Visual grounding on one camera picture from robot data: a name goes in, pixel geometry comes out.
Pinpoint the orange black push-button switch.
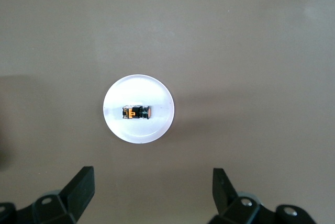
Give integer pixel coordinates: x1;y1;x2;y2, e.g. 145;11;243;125
121;105;153;121

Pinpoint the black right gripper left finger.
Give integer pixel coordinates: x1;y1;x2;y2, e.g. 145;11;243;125
0;165;95;224

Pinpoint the pink round plate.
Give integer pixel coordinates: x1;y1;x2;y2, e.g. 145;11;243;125
102;73;175;144

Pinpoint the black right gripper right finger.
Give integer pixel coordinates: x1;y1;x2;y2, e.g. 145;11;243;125
209;167;319;224

